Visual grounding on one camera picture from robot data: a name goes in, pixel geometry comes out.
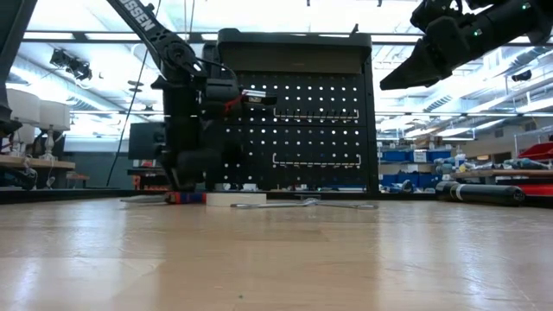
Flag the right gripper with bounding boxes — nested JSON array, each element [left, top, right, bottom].
[[379, 0, 476, 91]]

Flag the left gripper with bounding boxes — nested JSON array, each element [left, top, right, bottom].
[[162, 75, 226, 194]]

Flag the red and blue handled pliers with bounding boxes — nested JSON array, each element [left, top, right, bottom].
[[120, 192, 207, 205]]

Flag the white tape roll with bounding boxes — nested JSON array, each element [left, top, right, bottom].
[[205, 192, 268, 207]]

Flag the silver combination wrench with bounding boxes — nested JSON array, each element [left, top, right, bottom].
[[230, 197, 321, 210], [302, 199, 379, 211]]

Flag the black computer monitor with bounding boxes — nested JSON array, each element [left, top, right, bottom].
[[128, 122, 168, 161]]

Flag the wide blue storage bin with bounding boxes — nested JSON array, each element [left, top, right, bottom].
[[379, 172, 437, 187]]

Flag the black pegboard tool cart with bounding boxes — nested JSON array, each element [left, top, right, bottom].
[[202, 28, 381, 194]]

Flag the wooden workbench with clutter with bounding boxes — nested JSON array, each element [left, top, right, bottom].
[[451, 168, 553, 179]]

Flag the white table lamp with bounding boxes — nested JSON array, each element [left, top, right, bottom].
[[39, 100, 72, 162], [3, 88, 42, 157]]

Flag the black cylinder with white band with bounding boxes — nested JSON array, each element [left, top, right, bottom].
[[435, 181, 526, 207]]

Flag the wooden workbench with lamps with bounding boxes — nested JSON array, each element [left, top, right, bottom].
[[0, 154, 77, 170]]

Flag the red storage bin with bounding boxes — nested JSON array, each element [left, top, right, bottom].
[[517, 142, 553, 162]]

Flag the black ceiling-mounted device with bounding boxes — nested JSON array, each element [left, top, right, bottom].
[[49, 48, 93, 82]]

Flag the red plastic tray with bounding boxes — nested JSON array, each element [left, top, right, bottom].
[[516, 183, 553, 198]]

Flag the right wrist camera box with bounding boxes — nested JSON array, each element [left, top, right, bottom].
[[425, 16, 460, 60]]

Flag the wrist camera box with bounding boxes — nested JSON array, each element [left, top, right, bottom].
[[425, 16, 460, 60], [205, 77, 242, 116]]

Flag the thin black slanted cable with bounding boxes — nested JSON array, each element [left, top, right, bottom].
[[105, 47, 150, 187]]

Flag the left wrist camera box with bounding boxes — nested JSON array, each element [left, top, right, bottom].
[[205, 77, 242, 116]]

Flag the metal pegboard hook rail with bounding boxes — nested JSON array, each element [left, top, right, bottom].
[[271, 153, 362, 168], [272, 107, 360, 121]]

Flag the black overhead frame beam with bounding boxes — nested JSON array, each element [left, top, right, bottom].
[[21, 30, 553, 48]]

